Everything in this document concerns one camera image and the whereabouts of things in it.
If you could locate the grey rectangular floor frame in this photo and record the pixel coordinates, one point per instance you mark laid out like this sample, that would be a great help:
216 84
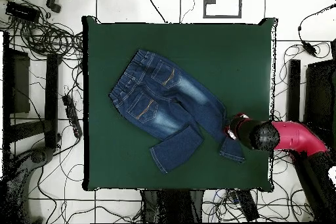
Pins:
223 16

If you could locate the blue denim jeans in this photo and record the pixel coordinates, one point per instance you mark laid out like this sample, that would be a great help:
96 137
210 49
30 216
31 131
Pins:
157 98

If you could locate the grey tripod foot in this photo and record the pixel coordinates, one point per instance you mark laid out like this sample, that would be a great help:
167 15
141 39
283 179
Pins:
39 155

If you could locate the dark flat panel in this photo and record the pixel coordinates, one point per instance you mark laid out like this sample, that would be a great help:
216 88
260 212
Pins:
319 95
21 82

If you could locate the black metal frame stand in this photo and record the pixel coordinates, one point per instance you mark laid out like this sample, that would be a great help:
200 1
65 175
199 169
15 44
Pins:
51 90
293 90

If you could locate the dark green tablecloth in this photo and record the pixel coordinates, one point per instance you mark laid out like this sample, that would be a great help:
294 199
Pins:
231 58

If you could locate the black rectangular device box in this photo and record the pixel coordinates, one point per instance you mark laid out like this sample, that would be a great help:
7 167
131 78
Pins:
22 11

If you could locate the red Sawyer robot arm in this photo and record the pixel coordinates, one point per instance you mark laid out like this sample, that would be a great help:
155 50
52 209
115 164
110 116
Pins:
296 134

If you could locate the long black power strip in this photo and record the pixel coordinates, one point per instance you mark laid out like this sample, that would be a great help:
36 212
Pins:
246 205

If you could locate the black power adapter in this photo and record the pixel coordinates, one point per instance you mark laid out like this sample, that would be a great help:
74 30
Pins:
309 48

